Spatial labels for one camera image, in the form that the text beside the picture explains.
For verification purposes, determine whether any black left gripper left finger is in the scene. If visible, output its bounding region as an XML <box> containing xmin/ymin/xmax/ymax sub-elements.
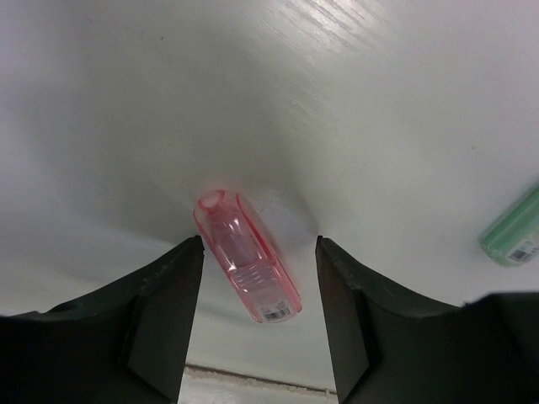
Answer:
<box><xmin>1</xmin><ymin>237</ymin><xmax>204</xmax><ymax>403</ymax></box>

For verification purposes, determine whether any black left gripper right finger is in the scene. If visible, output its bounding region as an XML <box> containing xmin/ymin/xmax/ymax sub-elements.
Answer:
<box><xmin>316</xmin><ymin>237</ymin><xmax>538</xmax><ymax>403</ymax></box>

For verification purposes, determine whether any pink transparent case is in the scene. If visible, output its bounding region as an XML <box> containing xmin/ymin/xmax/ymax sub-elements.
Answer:
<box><xmin>193</xmin><ymin>189</ymin><xmax>302</xmax><ymax>323</ymax></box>

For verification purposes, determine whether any green capped marker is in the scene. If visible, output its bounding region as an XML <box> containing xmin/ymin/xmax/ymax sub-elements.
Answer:
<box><xmin>479</xmin><ymin>183</ymin><xmax>538</xmax><ymax>268</ymax></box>

